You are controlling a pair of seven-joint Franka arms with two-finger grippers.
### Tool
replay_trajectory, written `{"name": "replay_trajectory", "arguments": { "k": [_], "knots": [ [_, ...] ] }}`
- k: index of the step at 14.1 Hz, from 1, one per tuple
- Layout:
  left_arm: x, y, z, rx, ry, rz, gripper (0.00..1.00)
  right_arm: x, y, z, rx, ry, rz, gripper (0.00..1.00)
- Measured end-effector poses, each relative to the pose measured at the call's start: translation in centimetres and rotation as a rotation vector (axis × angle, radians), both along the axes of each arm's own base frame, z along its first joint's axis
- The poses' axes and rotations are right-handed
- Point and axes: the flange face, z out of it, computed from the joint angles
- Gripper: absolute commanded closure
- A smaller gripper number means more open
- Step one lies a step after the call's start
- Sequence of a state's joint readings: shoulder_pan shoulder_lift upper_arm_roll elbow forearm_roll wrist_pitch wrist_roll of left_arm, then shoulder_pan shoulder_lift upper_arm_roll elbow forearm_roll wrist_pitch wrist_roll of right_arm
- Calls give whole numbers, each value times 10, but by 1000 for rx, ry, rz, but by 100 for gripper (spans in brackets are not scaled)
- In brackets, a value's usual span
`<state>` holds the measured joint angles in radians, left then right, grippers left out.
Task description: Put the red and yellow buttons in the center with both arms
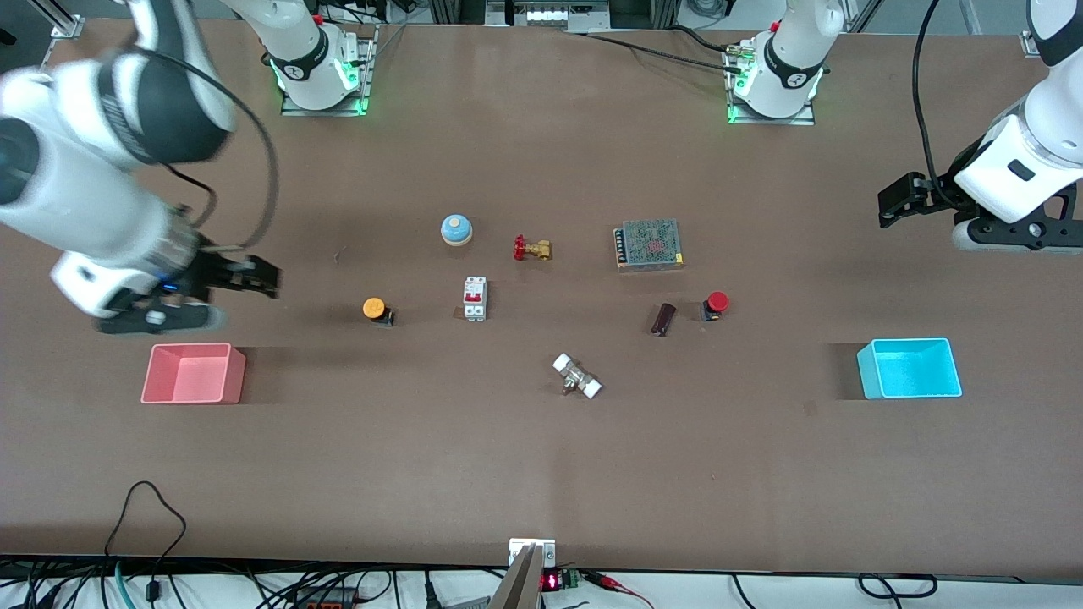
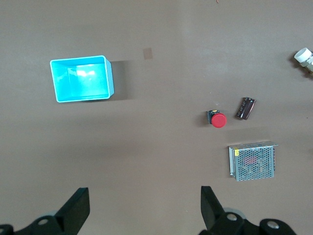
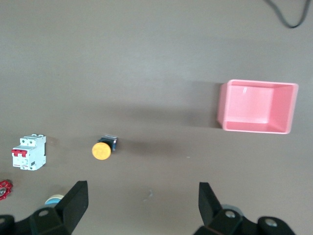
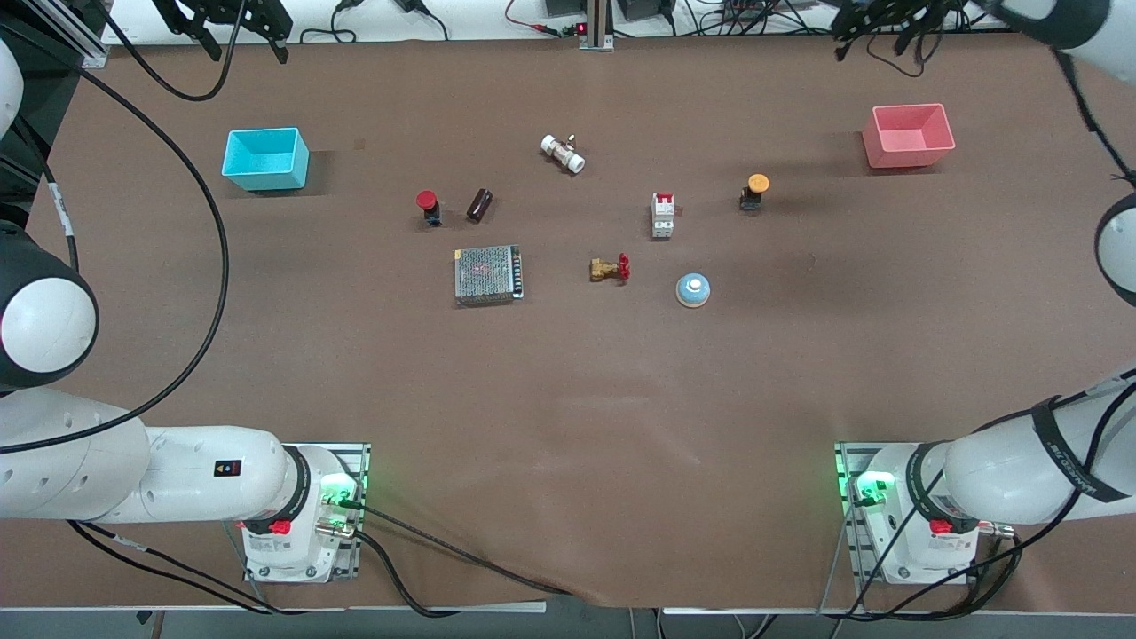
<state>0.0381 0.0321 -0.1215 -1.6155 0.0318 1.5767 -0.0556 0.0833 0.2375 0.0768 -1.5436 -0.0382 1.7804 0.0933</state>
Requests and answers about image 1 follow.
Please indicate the white red circuit breaker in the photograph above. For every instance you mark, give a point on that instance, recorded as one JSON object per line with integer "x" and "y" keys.
{"x": 475, "y": 298}

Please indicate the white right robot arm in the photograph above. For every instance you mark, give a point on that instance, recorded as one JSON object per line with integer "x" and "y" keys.
{"x": 76, "y": 203}

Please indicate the red alligator clip lead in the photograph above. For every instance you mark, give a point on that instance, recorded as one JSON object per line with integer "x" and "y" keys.
{"x": 613, "y": 582}

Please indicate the aluminium frame post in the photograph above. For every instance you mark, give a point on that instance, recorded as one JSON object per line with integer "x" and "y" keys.
{"x": 63, "y": 25}
{"x": 1030, "y": 44}

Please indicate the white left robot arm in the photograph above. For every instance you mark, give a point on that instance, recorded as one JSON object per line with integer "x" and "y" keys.
{"x": 1015, "y": 169}

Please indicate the red digit display module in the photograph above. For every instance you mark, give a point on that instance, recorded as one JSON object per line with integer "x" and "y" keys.
{"x": 554, "y": 580}

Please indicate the metal fitting white caps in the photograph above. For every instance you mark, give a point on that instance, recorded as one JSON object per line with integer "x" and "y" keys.
{"x": 577, "y": 376}

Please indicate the blue plastic bin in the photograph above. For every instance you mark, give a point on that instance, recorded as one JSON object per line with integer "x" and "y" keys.
{"x": 914, "y": 372}

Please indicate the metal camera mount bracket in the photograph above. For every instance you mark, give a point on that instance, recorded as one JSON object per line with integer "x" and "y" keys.
{"x": 529, "y": 575}

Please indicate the blue call bell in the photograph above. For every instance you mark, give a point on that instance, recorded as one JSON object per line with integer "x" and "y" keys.
{"x": 456, "y": 228}

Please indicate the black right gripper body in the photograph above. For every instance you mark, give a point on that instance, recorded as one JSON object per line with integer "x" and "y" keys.
{"x": 208, "y": 270}

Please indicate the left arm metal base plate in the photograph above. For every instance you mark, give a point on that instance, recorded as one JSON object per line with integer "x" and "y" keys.
{"x": 774, "y": 120}

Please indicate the red push button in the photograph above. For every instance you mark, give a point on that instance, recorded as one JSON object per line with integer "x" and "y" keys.
{"x": 717, "y": 301}

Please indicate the brown cylindrical capacitor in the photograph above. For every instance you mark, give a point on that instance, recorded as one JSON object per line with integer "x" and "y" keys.
{"x": 664, "y": 319}

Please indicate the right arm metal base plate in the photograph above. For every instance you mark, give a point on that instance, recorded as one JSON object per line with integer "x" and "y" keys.
{"x": 326, "y": 110}

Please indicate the yellow push button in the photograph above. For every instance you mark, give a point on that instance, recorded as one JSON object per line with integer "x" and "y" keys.
{"x": 373, "y": 308}

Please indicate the metal mesh power supply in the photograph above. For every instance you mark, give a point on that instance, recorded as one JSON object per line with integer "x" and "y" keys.
{"x": 650, "y": 245}

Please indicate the pink plastic bin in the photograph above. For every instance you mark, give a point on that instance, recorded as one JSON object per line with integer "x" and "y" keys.
{"x": 193, "y": 372}

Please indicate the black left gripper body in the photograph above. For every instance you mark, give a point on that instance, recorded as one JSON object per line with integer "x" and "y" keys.
{"x": 941, "y": 190}

